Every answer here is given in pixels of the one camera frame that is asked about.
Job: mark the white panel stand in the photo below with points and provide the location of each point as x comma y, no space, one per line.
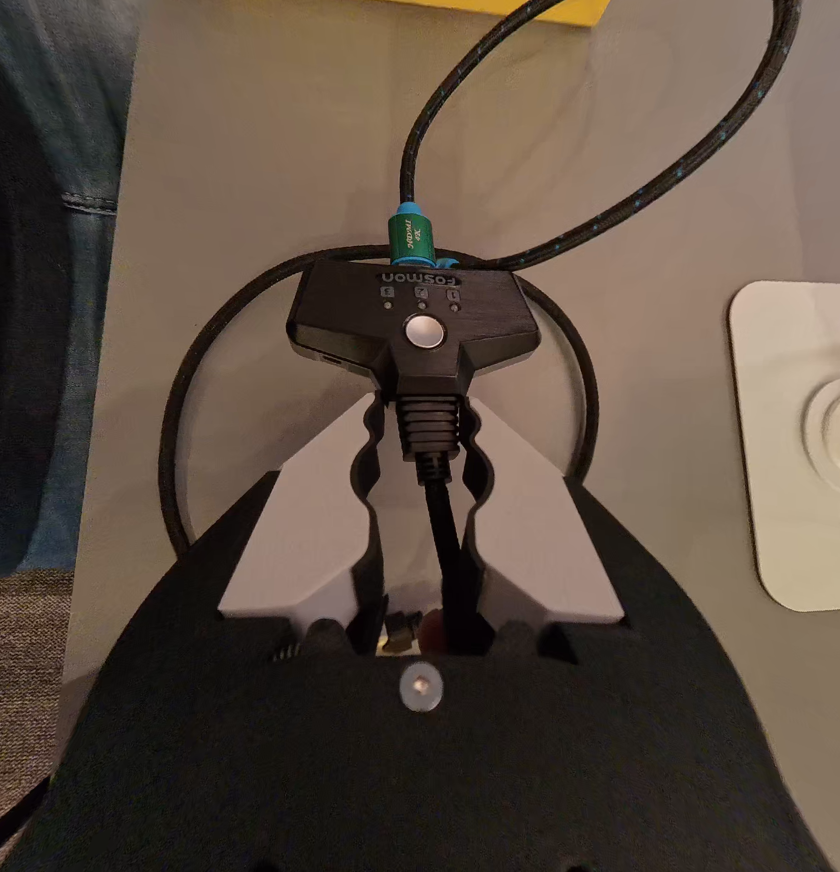
781,443

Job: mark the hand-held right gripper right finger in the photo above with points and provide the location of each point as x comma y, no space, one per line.
542,545

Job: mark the yellow plastic bin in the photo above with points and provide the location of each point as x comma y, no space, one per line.
570,10

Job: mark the person's jeans leg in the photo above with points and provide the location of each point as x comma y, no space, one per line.
45,306

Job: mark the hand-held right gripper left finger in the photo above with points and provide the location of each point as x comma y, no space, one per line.
304,545

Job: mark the black Fosmon HDMI switch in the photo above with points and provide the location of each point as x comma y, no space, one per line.
420,306

